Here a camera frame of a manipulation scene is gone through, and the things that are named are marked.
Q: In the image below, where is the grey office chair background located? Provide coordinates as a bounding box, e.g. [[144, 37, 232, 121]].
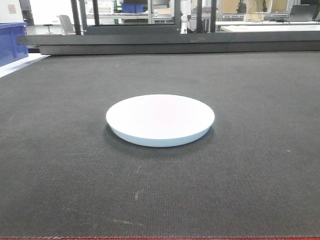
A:
[[57, 14, 76, 36]]

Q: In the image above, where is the white lab bench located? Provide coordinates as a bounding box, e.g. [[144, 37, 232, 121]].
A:
[[215, 20, 320, 33]]

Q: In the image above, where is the blue plastic bin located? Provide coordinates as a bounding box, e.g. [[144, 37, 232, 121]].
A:
[[0, 22, 29, 67]]

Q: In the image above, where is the white round plate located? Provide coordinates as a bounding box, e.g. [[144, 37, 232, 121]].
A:
[[105, 94, 215, 148]]

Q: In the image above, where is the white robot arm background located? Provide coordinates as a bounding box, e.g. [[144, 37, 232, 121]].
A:
[[180, 0, 192, 34]]

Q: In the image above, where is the dark grey table mat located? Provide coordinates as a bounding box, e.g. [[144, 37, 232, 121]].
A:
[[0, 51, 320, 239]]

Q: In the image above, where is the black metal frame rack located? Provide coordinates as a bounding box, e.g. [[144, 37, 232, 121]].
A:
[[17, 0, 320, 56]]

